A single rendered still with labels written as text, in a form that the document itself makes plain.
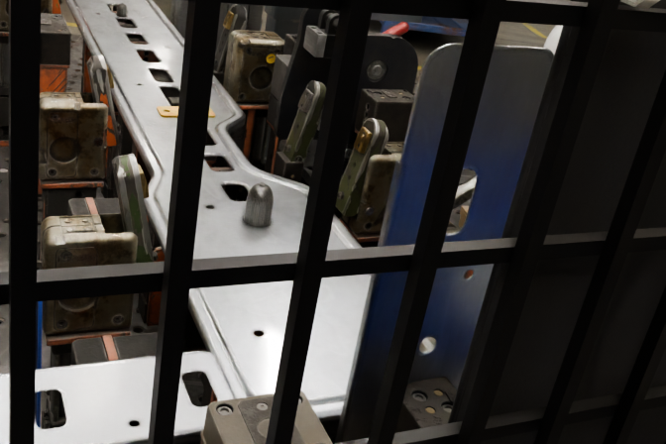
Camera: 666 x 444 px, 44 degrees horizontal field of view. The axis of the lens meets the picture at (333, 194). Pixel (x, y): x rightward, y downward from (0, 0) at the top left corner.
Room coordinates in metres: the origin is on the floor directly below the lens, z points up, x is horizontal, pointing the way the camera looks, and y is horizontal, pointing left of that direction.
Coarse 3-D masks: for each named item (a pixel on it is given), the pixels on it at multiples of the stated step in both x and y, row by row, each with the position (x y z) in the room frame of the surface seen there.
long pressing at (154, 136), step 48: (96, 0) 1.71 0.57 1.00; (144, 0) 1.78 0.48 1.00; (96, 48) 1.41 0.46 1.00; (144, 48) 1.45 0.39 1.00; (144, 96) 1.20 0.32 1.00; (144, 144) 1.03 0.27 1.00; (288, 192) 0.96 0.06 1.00; (240, 240) 0.81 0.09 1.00; (288, 240) 0.83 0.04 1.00; (336, 240) 0.86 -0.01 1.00; (192, 288) 0.70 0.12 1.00; (240, 288) 0.72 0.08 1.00; (288, 288) 0.73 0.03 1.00; (336, 288) 0.75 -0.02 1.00; (240, 336) 0.64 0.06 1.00; (336, 336) 0.66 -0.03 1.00; (240, 384) 0.57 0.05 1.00; (336, 384) 0.59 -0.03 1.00
